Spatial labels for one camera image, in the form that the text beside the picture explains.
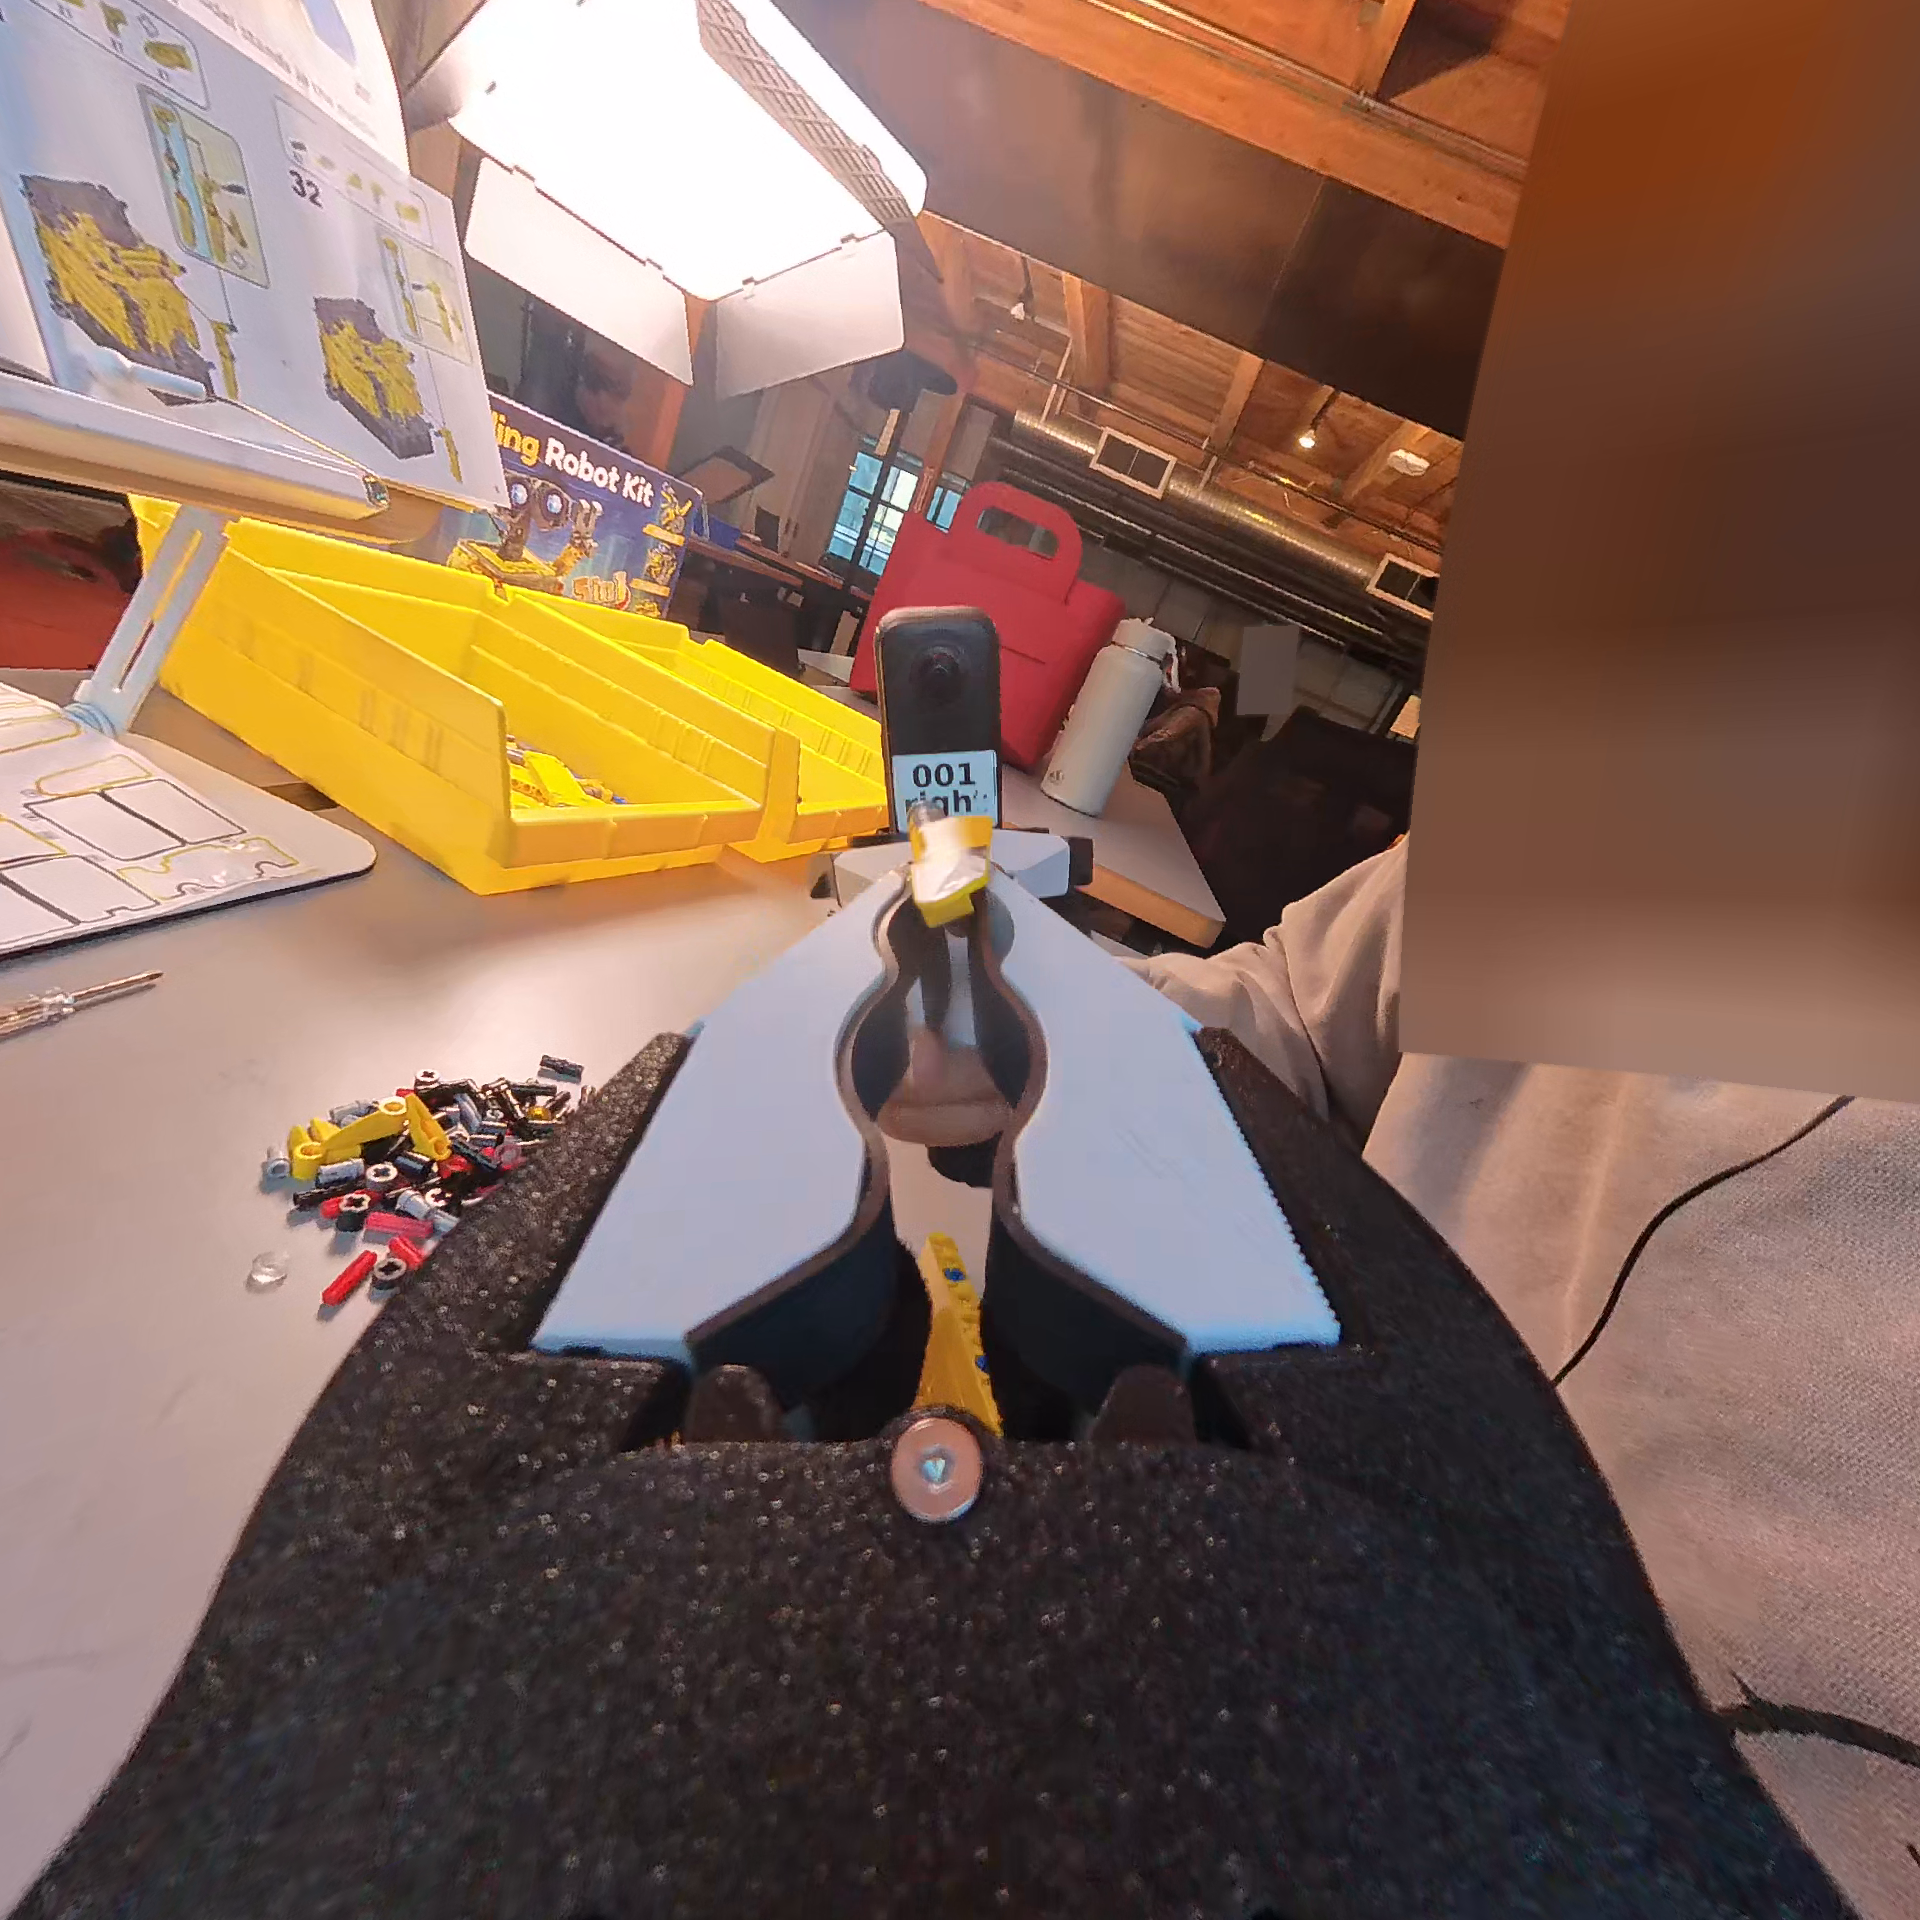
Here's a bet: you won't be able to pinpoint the person's right forearm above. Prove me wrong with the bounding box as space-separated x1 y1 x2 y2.
1125 838 1413 1144

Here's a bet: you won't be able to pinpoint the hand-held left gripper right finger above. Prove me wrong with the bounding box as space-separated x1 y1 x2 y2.
966 862 1343 1355

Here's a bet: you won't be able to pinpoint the blue robot kit box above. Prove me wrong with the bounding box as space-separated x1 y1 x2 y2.
447 392 705 619

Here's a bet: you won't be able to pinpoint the silver ceiling duct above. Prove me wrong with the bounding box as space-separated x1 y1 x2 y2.
1012 407 1443 606

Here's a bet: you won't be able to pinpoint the white book stand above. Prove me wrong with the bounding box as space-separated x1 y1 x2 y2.
0 367 453 961

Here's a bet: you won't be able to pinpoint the assorted grey blue small parts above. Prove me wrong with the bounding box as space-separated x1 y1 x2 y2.
503 736 639 811

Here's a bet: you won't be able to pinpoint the white building instruction booklet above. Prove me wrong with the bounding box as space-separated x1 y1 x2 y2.
0 0 511 511

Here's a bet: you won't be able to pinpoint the small clear-handled screwdriver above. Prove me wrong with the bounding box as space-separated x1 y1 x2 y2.
0 968 164 1040

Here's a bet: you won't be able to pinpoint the white sticker sheet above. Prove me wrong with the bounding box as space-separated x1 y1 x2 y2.
0 680 312 950

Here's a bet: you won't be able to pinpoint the pile of black red pins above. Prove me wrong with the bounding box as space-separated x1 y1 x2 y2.
263 1053 588 1314

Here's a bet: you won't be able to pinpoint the yellow bent beam piece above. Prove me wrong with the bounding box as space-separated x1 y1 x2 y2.
288 1094 453 1182

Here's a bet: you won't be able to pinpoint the yellow plastic bin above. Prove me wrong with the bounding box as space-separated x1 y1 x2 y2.
157 515 805 896
509 591 889 863

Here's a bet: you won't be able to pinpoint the grey desk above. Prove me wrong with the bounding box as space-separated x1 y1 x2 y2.
0 667 1203 1920

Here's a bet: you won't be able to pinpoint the yellow toy robot model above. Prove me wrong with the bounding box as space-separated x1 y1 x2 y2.
913 1232 1004 1425

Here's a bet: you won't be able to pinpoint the white water bottle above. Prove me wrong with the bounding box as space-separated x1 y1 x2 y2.
1040 617 1181 817

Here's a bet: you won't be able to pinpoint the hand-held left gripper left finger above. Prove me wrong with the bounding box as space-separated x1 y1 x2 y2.
532 862 921 1366

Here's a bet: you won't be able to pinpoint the person's right hand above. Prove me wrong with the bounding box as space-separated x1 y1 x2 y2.
873 1024 1012 1151

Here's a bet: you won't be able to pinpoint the white lamp panel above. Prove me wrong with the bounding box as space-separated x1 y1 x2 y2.
407 0 932 399

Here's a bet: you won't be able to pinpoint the red tote bag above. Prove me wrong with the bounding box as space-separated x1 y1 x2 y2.
849 479 1126 769

